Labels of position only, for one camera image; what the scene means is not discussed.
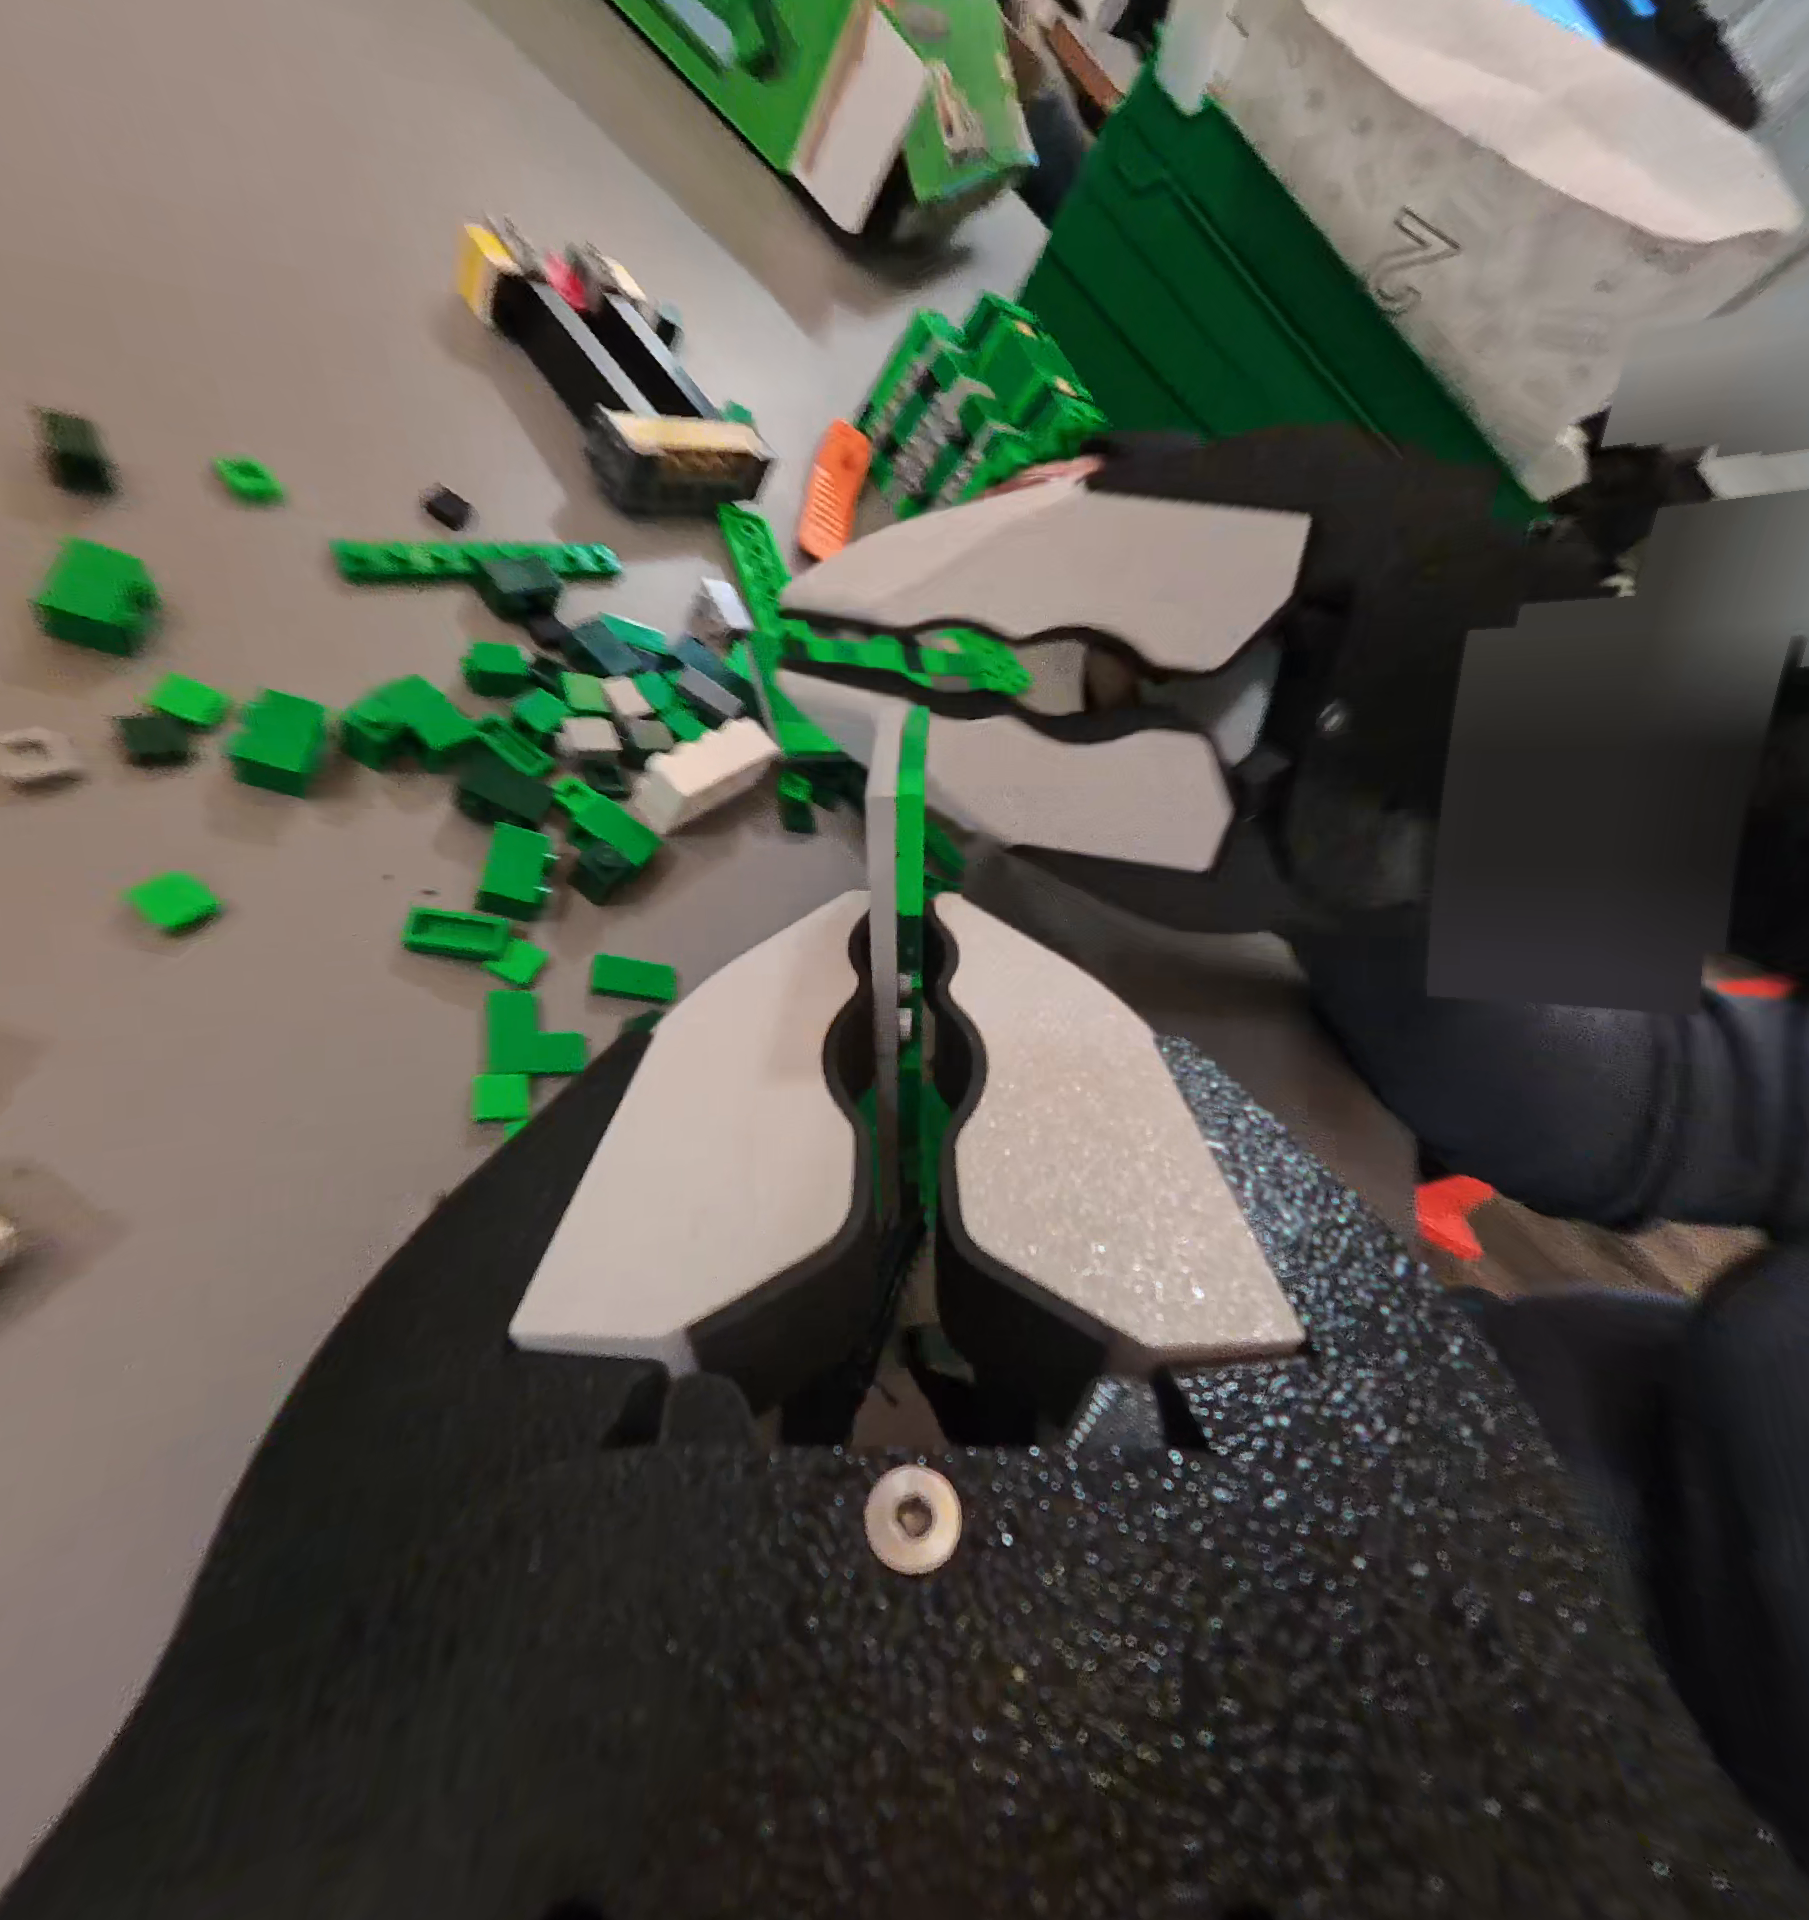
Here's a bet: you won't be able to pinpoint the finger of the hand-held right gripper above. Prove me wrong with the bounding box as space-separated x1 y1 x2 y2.
773 666 1243 876
776 483 1314 678

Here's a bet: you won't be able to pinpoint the person's right forearm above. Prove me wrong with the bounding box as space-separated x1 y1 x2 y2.
1300 931 1809 1241

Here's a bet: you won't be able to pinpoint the scattered green bricks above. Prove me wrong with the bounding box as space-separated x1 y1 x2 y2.
26 450 846 1131

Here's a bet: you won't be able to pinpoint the green plate with holes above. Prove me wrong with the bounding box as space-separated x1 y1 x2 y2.
717 503 800 723

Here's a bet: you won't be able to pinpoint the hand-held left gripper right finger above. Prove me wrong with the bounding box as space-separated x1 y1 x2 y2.
926 893 1308 1391

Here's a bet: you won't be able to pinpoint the black yellow brick model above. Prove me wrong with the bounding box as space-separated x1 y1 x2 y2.
457 216 775 520

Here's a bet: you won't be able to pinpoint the red plastic object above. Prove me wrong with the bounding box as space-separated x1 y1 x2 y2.
1415 1176 1502 1263

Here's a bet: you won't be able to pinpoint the green studded brick assembly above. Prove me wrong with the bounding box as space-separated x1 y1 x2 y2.
857 297 1112 504

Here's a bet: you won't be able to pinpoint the green studded strip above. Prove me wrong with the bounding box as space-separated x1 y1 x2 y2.
773 618 1032 701

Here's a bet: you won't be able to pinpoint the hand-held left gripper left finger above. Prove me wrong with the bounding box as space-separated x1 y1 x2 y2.
510 888 877 1375

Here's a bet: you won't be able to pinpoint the green toy set box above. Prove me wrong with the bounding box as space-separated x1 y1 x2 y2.
610 0 1040 234

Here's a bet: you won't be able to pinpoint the orange brick separator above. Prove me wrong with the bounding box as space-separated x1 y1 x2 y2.
798 421 871 561

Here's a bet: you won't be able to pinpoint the green plastic crate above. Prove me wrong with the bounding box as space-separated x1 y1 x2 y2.
1017 60 1551 529

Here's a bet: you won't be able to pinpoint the dark green brick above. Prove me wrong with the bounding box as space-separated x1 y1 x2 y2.
31 405 121 499

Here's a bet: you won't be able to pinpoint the green grey brick panel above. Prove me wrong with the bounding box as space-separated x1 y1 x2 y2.
863 702 949 1248

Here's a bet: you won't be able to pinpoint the white brick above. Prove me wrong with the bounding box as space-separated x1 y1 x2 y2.
636 717 782 838

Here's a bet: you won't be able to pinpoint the white printed paper bag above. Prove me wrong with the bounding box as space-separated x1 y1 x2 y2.
1159 0 1807 499

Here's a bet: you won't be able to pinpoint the person's lap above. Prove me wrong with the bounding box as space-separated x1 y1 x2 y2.
1490 1230 1809 1920

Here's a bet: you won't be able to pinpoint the grey desk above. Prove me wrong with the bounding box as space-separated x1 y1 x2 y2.
0 0 1432 1920

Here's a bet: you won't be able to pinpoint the long green plate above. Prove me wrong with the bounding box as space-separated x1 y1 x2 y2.
330 537 624 591

